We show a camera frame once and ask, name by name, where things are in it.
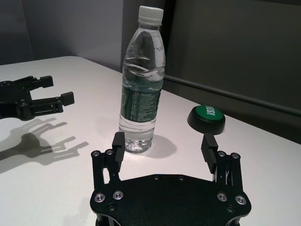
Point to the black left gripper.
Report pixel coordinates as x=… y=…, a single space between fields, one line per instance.
x=11 y=99

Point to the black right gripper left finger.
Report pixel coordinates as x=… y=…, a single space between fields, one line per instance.
x=117 y=155

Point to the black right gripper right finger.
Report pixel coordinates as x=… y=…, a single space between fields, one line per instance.
x=209 y=153

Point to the clear water bottle green label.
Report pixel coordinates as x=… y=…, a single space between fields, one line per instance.
x=141 y=106

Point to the dark horizontal wall rail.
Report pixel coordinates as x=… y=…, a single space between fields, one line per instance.
x=235 y=95

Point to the green push button black base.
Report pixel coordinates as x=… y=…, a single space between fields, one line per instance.
x=207 y=120

